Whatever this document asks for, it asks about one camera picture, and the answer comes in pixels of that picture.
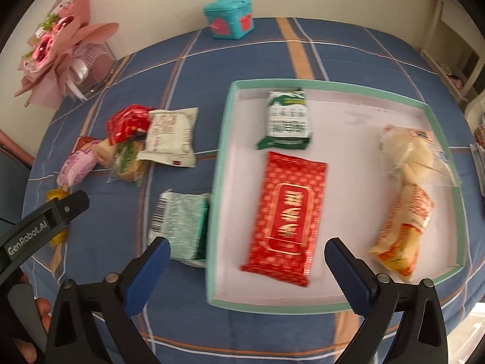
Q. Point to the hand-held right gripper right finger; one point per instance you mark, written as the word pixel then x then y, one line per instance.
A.
pixel 350 273

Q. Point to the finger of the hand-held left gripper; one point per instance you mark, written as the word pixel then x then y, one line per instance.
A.
pixel 74 204

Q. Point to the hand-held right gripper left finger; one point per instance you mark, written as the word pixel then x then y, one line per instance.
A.
pixel 147 273

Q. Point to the yellow cake packet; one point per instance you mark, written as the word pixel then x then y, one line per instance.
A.
pixel 60 238

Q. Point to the pink snack packet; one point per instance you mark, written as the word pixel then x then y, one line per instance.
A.
pixel 75 167

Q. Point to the white packet with green speckles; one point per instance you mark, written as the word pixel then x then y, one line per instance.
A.
pixel 182 227

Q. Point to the green and white striped packet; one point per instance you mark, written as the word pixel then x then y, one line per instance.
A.
pixel 127 159

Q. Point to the orange and beige snack packet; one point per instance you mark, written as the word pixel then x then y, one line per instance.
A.
pixel 405 227

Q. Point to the large red packet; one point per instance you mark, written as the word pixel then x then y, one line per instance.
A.
pixel 288 216

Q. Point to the cream white snack packet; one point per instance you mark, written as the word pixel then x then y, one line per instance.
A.
pixel 170 136

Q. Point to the teal cardboard tray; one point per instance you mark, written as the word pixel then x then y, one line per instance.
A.
pixel 348 140

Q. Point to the white bun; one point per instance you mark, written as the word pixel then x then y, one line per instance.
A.
pixel 413 155

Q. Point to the dark green snack packet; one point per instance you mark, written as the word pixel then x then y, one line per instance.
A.
pixel 288 121

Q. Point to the person's left hand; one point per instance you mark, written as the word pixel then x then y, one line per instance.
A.
pixel 43 311

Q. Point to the small maroon snack packet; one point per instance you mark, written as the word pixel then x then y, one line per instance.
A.
pixel 84 142

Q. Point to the red puffed snack packet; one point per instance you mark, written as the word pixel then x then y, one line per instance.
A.
pixel 125 123

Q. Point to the clear square glass vase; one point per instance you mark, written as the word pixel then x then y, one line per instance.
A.
pixel 98 64

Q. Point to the pink paper flower bouquet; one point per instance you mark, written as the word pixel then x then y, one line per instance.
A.
pixel 68 38

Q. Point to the blue plaid tablecloth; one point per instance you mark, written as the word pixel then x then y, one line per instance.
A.
pixel 341 57

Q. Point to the teal toy box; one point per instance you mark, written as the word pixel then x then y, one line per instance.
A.
pixel 227 19

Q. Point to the white shelf unit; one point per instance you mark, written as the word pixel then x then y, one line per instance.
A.
pixel 447 26

